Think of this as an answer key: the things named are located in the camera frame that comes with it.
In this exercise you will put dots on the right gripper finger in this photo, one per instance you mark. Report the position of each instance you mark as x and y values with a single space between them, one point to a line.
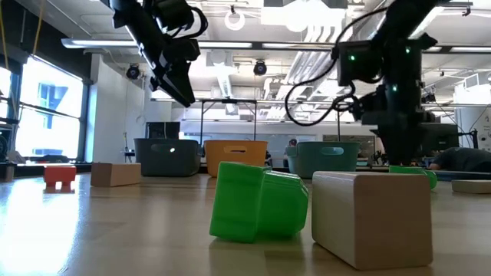
404 149
383 145

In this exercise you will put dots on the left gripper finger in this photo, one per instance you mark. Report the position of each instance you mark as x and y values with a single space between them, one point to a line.
165 87
184 84

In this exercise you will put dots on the green stepped toy brick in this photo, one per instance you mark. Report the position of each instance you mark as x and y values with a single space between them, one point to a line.
412 171
238 199

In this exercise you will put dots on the long light wooden block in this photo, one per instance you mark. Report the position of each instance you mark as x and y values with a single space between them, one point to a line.
472 186
115 174

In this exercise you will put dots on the small red toy brick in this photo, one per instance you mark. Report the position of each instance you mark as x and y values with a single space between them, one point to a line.
59 174

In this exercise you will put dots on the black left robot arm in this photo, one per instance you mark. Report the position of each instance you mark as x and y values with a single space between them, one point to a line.
130 15

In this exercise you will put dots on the black ceiling spotlight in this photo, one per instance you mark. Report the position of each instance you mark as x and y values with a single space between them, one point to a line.
260 68
133 72

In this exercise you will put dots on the dark computer monitor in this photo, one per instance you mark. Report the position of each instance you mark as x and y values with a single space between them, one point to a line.
439 138

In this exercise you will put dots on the black monitor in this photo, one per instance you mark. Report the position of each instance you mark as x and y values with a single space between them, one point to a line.
163 130

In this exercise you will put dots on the person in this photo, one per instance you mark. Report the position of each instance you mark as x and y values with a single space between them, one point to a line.
292 142
460 159

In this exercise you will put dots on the teal plastic bin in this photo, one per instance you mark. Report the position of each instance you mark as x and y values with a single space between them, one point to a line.
326 163

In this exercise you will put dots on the dark grey-blue plastic bin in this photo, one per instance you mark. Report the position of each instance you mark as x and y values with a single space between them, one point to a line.
169 161

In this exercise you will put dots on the small light wooden block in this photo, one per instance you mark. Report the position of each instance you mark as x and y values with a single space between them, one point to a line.
372 218

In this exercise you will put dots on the yellow-orange plastic bin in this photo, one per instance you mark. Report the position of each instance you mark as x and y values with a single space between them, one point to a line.
234 157

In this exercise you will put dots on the large bright window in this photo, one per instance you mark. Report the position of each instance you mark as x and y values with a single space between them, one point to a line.
50 111

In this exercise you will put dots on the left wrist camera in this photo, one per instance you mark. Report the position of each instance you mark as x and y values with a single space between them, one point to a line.
188 50

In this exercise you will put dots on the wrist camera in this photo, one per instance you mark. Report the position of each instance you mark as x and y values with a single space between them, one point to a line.
188 50
370 109

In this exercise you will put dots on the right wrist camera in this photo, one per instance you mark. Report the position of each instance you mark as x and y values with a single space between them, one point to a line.
370 109

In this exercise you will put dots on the black aluminium table frame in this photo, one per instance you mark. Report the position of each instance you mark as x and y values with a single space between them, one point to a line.
84 168

